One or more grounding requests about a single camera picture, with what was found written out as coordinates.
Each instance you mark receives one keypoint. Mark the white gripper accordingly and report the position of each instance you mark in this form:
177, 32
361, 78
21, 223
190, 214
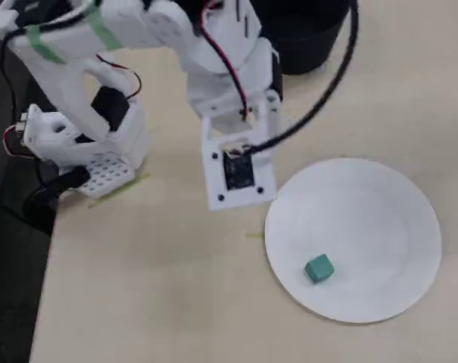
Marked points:
271, 130

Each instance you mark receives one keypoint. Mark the green tape band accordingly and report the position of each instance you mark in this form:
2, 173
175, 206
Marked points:
103, 30
43, 45

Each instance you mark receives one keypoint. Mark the black table clamp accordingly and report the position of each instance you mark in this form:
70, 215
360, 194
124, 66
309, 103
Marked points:
43, 196

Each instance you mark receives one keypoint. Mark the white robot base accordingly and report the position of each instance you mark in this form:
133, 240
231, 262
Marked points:
130, 136

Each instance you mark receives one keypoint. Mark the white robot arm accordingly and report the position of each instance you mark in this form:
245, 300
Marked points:
62, 45

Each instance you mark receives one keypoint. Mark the green cube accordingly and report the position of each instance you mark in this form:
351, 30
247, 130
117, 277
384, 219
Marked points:
318, 269

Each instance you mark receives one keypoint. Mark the white paper plate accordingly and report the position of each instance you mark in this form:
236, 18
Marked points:
365, 227

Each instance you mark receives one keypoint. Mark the black round bin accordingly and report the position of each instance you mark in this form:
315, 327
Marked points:
304, 45

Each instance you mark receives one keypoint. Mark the short green tape strip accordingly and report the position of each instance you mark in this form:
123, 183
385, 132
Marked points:
255, 235

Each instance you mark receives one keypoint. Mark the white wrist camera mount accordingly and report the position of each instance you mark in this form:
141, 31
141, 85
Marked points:
213, 189

